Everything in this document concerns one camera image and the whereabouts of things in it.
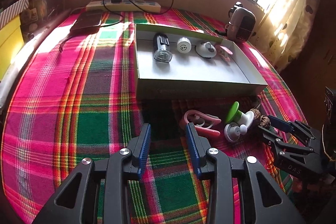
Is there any brown walnut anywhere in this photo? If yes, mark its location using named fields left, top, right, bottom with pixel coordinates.
left=250, top=108, right=261, bottom=124
left=259, top=115, right=271, bottom=129

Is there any green white suction holder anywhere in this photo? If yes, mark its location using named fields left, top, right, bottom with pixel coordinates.
left=225, top=101, right=255, bottom=128

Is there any grey white knob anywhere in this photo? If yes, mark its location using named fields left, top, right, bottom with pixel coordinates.
left=224, top=122, right=248, bottom=143

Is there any pink clip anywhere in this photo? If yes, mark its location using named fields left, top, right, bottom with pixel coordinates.
left=215, top=44, right=233, bottom=63
left=179, top=110, right=222, bottom=138

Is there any white round face toy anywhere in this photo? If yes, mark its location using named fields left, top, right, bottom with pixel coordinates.
left=195, top=42, right=217, bottom=59

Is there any small white ribbed jar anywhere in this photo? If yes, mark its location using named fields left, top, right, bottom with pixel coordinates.
left=177, top=37, right=192, bottom=54

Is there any plaid pink green cloth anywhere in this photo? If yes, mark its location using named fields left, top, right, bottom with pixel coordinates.
left=0, top=7, right=308, bottom=224

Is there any floral curtain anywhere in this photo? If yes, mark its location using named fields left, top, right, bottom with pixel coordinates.
left=249, top=0, right=320, bottom=72

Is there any green white cardboard box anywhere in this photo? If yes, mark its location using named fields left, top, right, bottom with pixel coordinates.
left=134, top=24, right=268, bottom=100

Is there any yellow box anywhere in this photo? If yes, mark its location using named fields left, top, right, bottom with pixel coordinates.
left=0, top=15, right=24, bottom=80

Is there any black smartphone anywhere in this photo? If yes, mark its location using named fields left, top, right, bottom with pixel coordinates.
left=70, top=10, right=103, bottom=35

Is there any striped gift box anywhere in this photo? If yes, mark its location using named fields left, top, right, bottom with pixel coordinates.
left=0, top=0, right=29, bottom=29

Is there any white power strip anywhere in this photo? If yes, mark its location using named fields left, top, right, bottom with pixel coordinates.
left=85, top=0, right=161, bottom=13

